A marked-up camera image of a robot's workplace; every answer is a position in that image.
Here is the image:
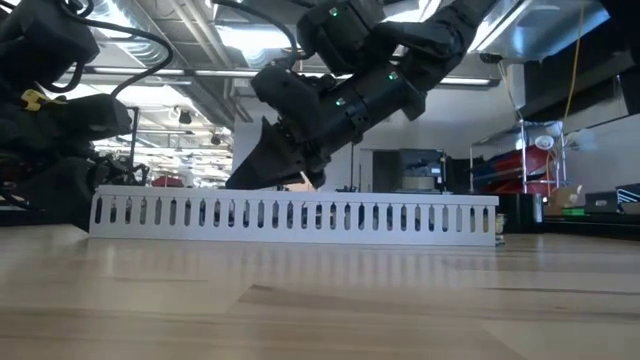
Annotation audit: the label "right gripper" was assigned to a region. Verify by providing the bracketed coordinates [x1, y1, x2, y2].
[224, 64, 427, 191]

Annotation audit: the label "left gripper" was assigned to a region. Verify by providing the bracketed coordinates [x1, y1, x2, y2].
[0, 107, 111, 232]

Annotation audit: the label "white slotted cable duct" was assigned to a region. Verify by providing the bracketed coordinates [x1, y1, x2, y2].
[88, 197, 500, 248]

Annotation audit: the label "white duct cover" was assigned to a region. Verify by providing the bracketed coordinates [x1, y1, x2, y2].
[97, 185, 501, 207]

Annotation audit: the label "red storage bins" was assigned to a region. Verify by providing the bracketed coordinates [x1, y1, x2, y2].
[472, 144, 566, 196]

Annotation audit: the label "black box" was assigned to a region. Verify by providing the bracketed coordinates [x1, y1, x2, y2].
[497, 191, 545, 234]

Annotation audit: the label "cardboard box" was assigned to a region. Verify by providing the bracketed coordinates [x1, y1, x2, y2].
[543, 183, 585, 209]

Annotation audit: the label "black striped case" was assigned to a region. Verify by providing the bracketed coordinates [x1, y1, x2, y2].
[583, 182, 640, 216]

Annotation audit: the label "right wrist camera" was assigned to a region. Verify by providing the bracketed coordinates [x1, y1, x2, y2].
[249, 66, 327, 142]

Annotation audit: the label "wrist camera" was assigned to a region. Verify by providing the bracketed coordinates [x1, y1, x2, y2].
[19, 88, 134, 143]
[249, 66, 327, 142]

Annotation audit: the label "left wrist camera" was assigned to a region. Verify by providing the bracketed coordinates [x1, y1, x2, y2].
[19, 88, 134, 143]

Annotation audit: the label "silver ventilation duct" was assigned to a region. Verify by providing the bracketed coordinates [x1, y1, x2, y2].
[84, 0, 254, 129]

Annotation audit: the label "black metal gantry frame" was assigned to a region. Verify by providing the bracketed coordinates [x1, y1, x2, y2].
[127, 105, 142, 169]

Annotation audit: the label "grey duct tape roll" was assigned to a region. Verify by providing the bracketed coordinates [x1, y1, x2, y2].
[401, 174, 437, 194]

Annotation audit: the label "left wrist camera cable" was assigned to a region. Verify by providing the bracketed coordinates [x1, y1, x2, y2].
[42, 0, 175, 100]

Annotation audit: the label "black upright post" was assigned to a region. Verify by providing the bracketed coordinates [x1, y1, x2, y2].
[442, 154, 472, 196]

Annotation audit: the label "yellow room cable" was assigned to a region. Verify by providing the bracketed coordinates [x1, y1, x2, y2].
[563, 2, 586, 121]

